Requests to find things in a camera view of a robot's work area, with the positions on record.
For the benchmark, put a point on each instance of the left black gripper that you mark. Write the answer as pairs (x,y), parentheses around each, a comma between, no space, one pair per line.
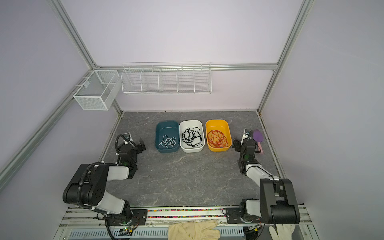
(138,147)

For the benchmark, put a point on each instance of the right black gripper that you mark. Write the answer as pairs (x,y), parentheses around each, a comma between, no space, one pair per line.
(237,144)

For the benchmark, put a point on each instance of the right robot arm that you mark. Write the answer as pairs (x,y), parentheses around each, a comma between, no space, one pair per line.
(277,203)

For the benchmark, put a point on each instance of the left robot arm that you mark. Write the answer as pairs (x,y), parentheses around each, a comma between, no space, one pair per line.
(87,188)

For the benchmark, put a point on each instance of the yellow plastic tub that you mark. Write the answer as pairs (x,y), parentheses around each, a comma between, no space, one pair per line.
(218,135)

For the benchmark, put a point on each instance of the teal plastic tub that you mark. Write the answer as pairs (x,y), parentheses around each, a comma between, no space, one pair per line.
(167,139)

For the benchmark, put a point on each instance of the white plastic tub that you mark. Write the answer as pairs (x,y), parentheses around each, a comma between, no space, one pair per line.
(192,137)

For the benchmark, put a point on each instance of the small white mesh basket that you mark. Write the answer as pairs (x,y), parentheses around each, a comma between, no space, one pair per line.
(99,90)

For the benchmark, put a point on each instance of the cream work glove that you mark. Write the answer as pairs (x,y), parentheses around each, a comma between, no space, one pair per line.
(205,230)

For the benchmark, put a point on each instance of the white rubber glove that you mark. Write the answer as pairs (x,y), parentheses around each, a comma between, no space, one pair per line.
(282,232)

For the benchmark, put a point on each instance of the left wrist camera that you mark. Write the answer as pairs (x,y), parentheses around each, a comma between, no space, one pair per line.
(127,138)

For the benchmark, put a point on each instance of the long white wire basket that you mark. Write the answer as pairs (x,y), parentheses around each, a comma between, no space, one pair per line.
(167,78)

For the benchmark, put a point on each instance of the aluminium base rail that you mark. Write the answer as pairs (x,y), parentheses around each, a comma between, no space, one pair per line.
(152,223)

